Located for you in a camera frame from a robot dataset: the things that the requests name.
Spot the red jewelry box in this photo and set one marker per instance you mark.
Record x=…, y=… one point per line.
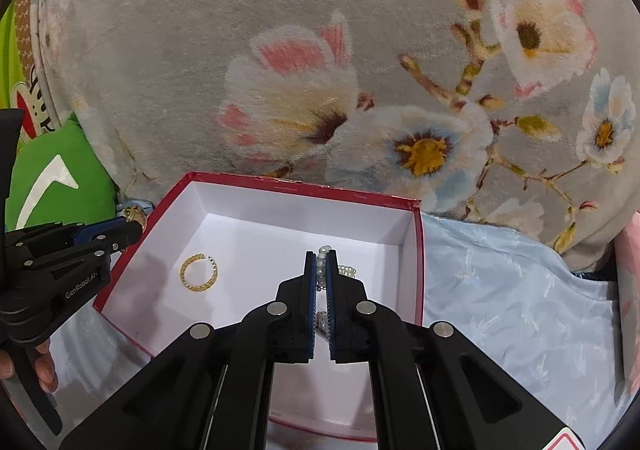
x=260, y=250

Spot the gold jewelry piece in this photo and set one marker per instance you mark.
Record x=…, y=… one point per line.
x=134, y=216

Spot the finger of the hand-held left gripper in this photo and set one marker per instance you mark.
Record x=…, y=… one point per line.
x=107, y=233

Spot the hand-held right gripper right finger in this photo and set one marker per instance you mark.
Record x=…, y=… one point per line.
x=330, y=280

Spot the person's left hand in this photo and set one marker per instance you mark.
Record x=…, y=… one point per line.
x=42, y=365

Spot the green printed cloth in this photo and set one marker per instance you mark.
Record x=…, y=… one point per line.
x=40, y=129

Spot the grey floral blanket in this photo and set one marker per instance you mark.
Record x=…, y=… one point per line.
x=325, y=59

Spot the pink cloth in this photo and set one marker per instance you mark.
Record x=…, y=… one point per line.
x=629, y=290

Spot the light blue satin cloth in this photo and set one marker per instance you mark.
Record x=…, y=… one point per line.
x=510, y=310

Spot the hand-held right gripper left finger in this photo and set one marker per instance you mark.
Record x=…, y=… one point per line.
x=310, y=280

